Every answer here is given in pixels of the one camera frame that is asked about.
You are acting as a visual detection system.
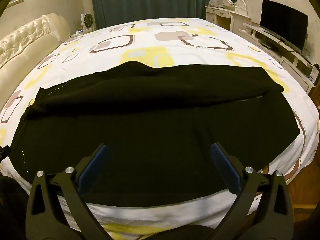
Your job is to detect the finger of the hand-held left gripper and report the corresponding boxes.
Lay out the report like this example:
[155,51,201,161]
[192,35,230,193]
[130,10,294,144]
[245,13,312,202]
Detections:
[0,145,11,161]

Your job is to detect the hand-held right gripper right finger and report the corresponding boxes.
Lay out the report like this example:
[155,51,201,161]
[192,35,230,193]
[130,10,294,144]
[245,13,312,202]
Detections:
[210,142,295,240]

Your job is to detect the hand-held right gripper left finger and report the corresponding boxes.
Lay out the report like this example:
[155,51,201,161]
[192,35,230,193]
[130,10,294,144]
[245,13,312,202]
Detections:
[25,144,110,240]

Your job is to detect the black pants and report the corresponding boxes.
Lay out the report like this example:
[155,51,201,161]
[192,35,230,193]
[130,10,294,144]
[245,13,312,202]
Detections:
[11,61,300,207]

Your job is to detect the cream tufted headboard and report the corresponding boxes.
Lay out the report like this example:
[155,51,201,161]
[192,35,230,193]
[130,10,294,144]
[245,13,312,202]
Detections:
[0,13,70,100]

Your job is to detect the printed bedsheet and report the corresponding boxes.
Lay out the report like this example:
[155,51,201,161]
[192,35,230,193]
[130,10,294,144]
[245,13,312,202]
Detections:
[0,17,320,238]

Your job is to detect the white television stand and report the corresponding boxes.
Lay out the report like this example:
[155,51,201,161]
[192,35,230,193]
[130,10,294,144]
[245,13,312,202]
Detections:
[239,22,317,95]

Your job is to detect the small box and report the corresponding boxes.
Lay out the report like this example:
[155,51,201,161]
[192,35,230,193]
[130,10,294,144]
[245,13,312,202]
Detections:
[310,65,320,83]

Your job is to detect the bedside table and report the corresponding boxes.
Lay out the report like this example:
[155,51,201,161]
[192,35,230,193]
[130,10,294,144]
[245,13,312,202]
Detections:
[70,29,93,39]

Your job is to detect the small white fan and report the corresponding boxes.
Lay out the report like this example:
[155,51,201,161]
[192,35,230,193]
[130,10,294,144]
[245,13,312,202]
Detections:
[80,14,95,30]

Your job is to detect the white vanity table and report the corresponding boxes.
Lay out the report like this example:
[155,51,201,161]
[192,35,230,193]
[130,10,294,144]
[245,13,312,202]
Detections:
[205,4,250,34]

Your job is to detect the black flat television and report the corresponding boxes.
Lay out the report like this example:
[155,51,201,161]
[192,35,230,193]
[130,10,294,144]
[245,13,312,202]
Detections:
[260,0,308,53]

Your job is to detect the teal curtain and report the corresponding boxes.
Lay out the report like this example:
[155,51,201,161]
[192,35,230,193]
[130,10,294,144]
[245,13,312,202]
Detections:
[89,0,212,29]

